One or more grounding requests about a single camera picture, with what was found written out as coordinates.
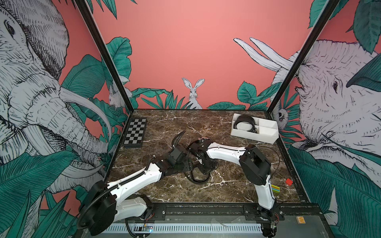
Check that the right black frame post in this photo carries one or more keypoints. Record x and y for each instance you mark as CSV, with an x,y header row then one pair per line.
x,y
320,23

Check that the left black frame post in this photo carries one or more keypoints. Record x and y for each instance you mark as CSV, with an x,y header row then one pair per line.
x,y
106,57

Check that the red cube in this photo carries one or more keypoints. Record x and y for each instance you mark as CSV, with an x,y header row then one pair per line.
x,y
289,182

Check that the black white checkerboard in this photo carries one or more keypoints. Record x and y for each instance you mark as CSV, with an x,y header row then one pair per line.
x,y
135,134

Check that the black frame post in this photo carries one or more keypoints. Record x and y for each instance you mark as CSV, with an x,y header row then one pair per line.
x,y
106,57
320,23

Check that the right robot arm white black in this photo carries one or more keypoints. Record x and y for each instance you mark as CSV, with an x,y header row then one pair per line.
x,y
253,162

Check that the green yellow striped block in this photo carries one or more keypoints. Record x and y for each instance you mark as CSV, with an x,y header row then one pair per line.
x,y
275,189

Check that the white foam storage box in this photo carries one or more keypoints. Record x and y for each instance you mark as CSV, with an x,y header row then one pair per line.
x,y
267,131

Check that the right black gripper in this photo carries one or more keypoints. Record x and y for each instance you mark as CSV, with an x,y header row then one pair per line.
x,y
213,166

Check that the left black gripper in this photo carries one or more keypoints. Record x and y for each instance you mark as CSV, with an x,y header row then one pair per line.
x,y
187,161

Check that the orange label sticker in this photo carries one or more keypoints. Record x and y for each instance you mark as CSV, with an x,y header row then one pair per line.
x,y
300,220

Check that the long black belt s-curved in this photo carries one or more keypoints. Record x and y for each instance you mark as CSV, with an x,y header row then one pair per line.
x,y
245,119

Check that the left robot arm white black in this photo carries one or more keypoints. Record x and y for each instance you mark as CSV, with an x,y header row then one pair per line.
x,y
108,202

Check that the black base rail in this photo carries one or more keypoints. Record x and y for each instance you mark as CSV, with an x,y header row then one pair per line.
x,y
250,211

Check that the white slotted cable duct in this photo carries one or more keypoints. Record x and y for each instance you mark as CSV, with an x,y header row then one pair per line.
x,y
188,228

